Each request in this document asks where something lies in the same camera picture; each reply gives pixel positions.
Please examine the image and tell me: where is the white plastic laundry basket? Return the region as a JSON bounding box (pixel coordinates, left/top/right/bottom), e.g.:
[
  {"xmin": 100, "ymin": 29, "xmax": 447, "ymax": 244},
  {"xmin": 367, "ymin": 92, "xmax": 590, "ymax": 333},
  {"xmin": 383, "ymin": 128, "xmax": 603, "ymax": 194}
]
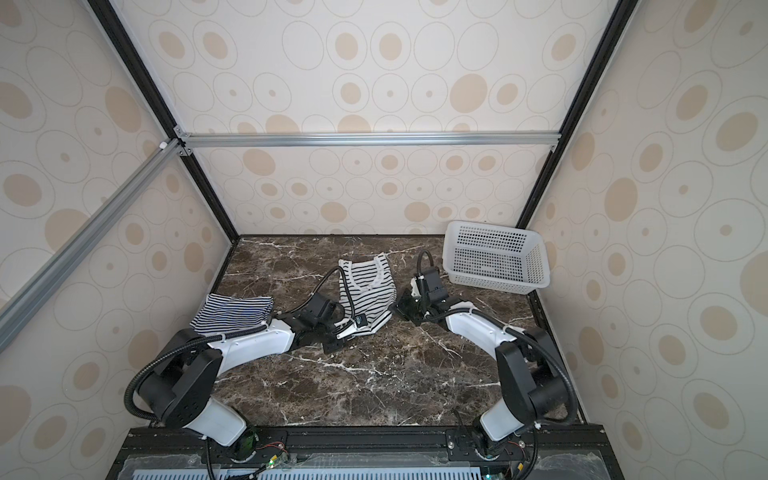
[{"xmin": 442, "ymin": 221, "xmax": 550, "ymax": 295}]

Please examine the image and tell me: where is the blue white striped tank top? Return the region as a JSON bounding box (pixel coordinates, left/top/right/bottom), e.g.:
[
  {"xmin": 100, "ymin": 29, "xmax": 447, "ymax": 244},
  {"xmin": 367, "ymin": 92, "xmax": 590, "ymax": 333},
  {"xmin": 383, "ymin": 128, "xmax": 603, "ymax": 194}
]
[{"xmin": 190, "ymin": 293, "xmax": 274, "ymax": 336}]

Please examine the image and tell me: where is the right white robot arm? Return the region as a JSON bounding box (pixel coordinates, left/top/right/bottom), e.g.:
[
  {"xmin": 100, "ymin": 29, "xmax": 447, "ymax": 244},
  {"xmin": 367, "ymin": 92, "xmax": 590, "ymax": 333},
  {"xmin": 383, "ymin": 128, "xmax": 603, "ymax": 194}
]
[{"xmin": 394, "ymin": 271, "xmax": 578, "ymax": 449}]

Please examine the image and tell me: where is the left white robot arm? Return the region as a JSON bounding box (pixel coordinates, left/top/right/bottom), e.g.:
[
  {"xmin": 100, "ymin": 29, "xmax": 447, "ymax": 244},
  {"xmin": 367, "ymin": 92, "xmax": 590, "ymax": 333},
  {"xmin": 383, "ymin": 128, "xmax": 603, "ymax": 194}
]
[{"xmin": 123, "ymin": 293, "xmax": 347, "ymax": 447}]

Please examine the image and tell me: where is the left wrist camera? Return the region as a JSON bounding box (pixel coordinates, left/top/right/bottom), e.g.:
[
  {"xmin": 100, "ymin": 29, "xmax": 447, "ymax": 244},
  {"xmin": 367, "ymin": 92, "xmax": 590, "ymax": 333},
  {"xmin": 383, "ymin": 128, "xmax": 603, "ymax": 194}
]
[{"xmin": 336, "ymin": 313, "xmax": 369, "ymax": 339}]

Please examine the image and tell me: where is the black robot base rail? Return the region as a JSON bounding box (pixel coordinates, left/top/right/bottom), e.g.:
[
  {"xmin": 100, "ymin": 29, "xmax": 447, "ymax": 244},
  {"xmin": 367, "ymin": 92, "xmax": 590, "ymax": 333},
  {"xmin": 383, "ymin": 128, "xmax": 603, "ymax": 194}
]
[{"xmin": 107, "ymin": 425, "xmax": 623, "ymax": 479}]

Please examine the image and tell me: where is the back aluminium frame rail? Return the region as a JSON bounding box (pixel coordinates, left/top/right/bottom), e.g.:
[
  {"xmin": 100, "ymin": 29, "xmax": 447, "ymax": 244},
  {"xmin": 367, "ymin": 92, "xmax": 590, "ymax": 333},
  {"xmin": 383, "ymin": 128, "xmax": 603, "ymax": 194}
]
[{"xmin": 180, "ymin": 130, "xmax": 561, "ymax": 148}]

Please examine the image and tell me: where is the aluminium frame rail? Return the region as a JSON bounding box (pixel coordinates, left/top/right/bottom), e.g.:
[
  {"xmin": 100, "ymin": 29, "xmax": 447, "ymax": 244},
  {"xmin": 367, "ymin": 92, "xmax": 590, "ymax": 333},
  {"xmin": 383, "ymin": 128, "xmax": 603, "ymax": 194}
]
[
  {"xmin": 180, "ymin": 130, "xmax": 561, "ymax": 148},
  {"xmin": 1, "ymin": 139, "xmax": 181, "ymax": 349}
]

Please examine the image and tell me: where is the left aluminium frame rail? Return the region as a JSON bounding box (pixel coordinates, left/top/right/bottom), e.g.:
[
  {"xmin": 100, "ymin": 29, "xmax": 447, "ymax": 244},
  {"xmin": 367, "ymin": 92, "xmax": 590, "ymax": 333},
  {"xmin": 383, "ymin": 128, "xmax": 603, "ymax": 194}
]
[{"xmin": 1, "ymin": 139, "xmax": 181, "ymax": 349}]

